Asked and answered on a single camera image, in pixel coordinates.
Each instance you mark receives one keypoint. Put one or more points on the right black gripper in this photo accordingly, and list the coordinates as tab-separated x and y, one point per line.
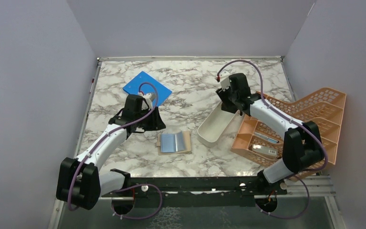
223	96

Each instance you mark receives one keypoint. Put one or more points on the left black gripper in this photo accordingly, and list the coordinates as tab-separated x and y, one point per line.
157	122

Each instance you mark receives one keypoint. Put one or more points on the beige card holder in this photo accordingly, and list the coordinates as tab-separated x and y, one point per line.
173	144

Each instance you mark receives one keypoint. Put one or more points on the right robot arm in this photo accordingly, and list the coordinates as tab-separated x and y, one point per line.
302	144

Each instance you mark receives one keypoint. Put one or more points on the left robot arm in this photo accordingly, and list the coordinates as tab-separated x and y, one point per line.
79	183

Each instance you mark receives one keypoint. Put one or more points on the white oblong tray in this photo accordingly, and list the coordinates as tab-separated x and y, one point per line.
212	128

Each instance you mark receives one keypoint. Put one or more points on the blue plastic board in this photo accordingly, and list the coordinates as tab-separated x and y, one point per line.
136	85

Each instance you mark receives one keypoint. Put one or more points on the blue pen in rack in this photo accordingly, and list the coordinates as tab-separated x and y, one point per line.
266	138

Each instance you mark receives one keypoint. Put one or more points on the box in orange rack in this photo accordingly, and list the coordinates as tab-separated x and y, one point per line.
264	151

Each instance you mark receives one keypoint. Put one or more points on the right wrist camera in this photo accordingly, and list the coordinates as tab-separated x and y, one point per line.
224	81

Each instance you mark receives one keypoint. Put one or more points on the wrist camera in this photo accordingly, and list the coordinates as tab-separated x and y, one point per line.
224	81
149	98

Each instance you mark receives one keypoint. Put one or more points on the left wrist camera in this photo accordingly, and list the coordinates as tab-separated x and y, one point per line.
149	98

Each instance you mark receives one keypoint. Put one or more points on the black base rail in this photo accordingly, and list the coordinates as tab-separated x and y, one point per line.
186	192

